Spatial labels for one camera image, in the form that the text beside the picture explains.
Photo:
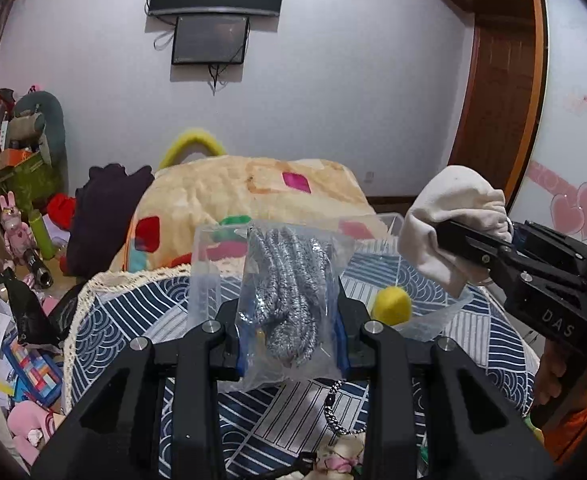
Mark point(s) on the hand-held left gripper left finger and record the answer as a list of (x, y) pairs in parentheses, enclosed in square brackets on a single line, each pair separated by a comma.
[(240, 355)]

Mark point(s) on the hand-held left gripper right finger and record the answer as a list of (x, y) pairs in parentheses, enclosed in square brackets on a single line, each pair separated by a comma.
[(344, 355)]

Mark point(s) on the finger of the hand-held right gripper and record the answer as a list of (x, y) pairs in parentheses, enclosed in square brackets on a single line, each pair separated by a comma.
[(473, 247), (521, 237)]

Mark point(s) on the white sock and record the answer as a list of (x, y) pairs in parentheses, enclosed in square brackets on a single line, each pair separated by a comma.
[(448, 195)]

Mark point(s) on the bag of steel scourers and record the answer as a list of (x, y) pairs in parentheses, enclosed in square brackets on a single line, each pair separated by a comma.
[(288, 290)]

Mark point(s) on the person's right hand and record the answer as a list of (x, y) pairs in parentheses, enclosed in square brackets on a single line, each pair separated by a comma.
[(551, 375)]

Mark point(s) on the blue wave-patterned cloth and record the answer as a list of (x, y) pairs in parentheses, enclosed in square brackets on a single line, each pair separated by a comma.
[(273, 410)]

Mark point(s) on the yellow pom-pom ball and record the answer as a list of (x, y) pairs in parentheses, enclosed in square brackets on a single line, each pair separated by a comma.
[(392, 305)]

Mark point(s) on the crumpled clear plastic bag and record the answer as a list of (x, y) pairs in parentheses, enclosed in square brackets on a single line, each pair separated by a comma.
[(433, 317)]

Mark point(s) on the small cream plush charm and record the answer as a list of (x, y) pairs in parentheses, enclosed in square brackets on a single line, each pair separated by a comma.
[(341, 455)]

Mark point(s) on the clear plastic box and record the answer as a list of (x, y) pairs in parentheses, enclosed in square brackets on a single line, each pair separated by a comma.
[(373, 227)]

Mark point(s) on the white heart-printed sliding door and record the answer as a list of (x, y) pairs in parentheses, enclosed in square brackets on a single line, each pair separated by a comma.
[(563, 110)]

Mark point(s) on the wooden door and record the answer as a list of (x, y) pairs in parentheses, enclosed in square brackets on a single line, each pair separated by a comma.
[(498, 95)]

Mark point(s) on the beige patterned blanket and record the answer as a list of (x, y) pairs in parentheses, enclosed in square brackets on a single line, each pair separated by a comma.
[(223, 195)]

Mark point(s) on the dark purple garment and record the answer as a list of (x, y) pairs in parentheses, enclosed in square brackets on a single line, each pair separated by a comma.
[(103, 220)]

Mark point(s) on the colourful striped box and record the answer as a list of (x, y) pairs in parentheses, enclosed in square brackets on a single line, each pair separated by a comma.
[(33, 372)]

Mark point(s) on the black bag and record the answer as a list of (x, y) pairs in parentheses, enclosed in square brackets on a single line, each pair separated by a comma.
[(28, 312)]

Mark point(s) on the black flashlight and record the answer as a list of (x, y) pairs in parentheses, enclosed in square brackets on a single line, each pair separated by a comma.
[(37, 266)]

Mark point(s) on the pink plush toy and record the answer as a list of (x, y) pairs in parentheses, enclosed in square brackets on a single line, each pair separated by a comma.
[(28, 427)]

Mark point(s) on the red cloth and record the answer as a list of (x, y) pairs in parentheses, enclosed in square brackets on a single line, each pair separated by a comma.
[(63, 212)]

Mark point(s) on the green bottle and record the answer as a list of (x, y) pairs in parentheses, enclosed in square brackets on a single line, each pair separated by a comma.
[(42, 234)]

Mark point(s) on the pink bunny toy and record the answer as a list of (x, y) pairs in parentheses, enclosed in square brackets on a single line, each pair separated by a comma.
[(15, 230)]

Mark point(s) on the green storage box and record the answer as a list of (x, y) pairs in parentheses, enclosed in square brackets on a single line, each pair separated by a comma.
[(18, 177)]

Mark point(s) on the grey-green plush toy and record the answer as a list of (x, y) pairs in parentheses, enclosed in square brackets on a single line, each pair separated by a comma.
[(48, 120)]

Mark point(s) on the small black wall monitor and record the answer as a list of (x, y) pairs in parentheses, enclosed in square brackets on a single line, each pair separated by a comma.
[(209, 39)]

